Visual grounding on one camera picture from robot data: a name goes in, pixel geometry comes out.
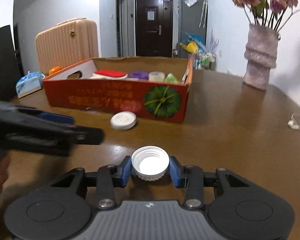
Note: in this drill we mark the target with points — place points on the black paper bag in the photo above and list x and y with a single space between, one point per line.
9 71

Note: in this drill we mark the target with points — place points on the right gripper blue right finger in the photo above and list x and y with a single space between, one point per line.
190 178

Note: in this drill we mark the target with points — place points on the red cardboard pumpkin box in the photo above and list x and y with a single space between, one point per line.
74 87

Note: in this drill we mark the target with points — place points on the purple ribbed bottle cap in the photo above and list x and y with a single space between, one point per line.
139 75

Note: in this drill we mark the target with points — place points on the grey refrigerator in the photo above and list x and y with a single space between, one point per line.
192 21

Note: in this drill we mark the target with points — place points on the translucent white plastic container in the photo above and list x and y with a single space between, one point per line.
156 77

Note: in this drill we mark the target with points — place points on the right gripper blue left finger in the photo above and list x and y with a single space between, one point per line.
108 178

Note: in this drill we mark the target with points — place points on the yellow watering can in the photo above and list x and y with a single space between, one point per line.
190 46

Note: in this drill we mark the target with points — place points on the orange fruit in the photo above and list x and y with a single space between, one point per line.
55 69

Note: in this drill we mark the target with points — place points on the white threaded bottle cap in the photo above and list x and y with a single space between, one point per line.
150 163

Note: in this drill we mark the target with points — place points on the green spray bottle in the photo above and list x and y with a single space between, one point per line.
170 78

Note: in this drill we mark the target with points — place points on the dark brown entrance door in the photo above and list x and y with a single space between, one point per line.
153 27

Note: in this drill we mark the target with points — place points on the dried pink roses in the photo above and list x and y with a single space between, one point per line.
273 14

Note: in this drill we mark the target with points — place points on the pink ribbed suitcase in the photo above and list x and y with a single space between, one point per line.
67 43

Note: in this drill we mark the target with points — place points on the red white lint brush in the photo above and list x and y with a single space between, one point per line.
109 75

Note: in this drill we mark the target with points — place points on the pink textured vase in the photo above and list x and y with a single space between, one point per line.
261 55

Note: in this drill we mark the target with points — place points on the white round lid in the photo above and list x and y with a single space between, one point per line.
123 120

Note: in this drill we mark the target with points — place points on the blue tissue pack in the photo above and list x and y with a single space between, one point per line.
30 83

